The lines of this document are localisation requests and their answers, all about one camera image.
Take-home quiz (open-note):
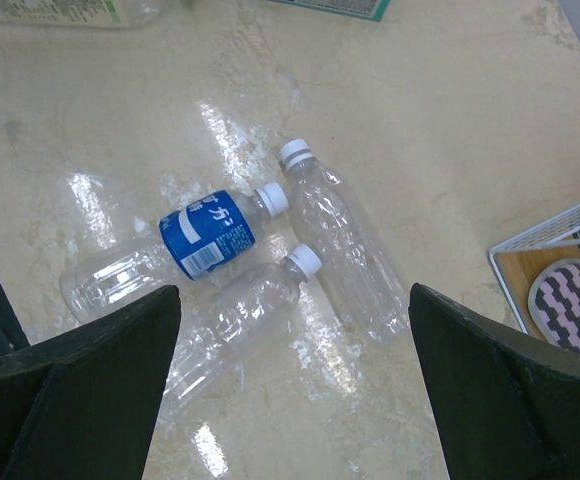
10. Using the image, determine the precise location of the crushed clear bottle white cap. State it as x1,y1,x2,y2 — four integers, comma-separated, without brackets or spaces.
280,139,409,343

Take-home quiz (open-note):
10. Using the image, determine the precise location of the purple wavy pattern pouch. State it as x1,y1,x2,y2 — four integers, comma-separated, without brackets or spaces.
527,258,580,354

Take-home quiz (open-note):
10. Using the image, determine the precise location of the blue label clear bottle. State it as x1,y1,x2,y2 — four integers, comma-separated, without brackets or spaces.
59,182,289,323

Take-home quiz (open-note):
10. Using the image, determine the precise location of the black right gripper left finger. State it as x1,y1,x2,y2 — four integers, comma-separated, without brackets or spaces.
0,286,181,479

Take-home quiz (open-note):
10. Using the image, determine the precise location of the slim clear bottle white cap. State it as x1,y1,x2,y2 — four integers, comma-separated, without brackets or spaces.
160,244,322,420

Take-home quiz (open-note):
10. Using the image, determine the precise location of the teal rectangular box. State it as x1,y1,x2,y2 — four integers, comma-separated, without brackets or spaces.
273,0,391,22

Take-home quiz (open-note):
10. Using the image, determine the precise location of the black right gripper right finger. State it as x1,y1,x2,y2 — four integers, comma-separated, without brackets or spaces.
409,284,580,479

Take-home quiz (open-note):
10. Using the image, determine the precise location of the white wire shelf rack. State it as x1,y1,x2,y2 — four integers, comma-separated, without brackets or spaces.
488,203,580,339

